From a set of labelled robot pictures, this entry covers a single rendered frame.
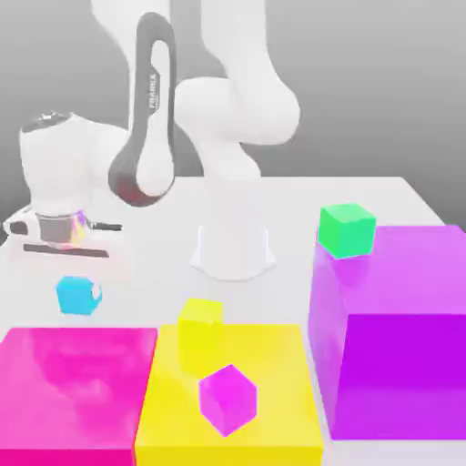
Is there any small green cube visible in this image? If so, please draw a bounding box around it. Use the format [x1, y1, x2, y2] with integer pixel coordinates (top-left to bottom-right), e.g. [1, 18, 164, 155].
[317, 202, 377, 260]

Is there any large yellow box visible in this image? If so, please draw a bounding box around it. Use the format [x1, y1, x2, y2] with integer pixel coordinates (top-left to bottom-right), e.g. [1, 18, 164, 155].
[133, 322, 324, 466]

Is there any small magenta cube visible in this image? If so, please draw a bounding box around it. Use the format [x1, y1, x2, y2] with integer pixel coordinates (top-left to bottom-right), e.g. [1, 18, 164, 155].
[198, 363, 258, 438]

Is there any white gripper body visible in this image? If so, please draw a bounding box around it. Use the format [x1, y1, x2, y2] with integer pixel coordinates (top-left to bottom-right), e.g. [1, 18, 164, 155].
[19, 241, 113, 271]

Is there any large pink box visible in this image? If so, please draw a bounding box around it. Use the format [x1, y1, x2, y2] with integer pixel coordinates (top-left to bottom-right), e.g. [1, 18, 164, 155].
[0, 326, 159, 466]

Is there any small yellow cube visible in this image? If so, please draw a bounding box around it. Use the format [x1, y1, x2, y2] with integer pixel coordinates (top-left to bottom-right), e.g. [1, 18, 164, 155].
[177, 297, 224, 369]

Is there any large purple box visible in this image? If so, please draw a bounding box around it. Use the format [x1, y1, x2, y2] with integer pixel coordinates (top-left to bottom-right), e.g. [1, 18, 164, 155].
[308, 224, 466, 441]

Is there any small blue cube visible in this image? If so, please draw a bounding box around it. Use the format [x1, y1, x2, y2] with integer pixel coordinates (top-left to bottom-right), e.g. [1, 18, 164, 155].
[55, 275, 104, 317]

